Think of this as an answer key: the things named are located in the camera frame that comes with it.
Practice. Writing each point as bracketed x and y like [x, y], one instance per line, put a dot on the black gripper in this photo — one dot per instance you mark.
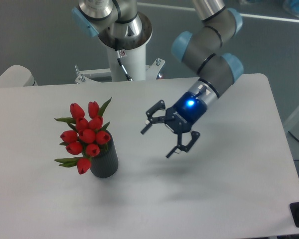
[179, 118]

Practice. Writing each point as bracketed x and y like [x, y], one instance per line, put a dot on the red tulip bouquet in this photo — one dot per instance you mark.
[86, 140]

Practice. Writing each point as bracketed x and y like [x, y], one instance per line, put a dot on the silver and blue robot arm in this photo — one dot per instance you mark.
[216, 74]

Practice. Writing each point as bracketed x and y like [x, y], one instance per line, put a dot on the black ribbed vase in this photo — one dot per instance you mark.
[106, 163]

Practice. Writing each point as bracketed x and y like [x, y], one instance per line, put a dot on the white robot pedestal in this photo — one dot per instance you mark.
[125, 44]

